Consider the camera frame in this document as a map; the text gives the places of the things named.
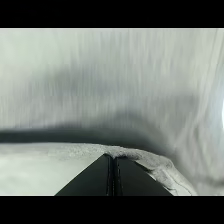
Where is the grey shirt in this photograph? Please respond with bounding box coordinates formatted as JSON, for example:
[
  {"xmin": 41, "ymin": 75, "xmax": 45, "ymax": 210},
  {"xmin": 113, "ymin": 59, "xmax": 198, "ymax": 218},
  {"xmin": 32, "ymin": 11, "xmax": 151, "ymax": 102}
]
[{"xmin": 0, "ymin": 27, "xmax": 224, "ymax": 197}]

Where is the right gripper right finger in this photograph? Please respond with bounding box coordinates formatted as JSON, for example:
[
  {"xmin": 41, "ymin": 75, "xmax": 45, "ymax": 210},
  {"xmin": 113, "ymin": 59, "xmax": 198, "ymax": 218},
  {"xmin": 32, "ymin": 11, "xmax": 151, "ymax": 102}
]
[{"xmin": 113, "ymin": 156, "xmax": 174, "ymax": 197}]

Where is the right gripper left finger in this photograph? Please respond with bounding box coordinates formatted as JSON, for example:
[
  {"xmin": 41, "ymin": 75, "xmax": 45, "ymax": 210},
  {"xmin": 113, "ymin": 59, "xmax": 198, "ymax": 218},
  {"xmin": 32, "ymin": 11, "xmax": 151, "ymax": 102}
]
[{"xmin": 54, "ymin": 153, "xmax": 113, "ymax": 197}]

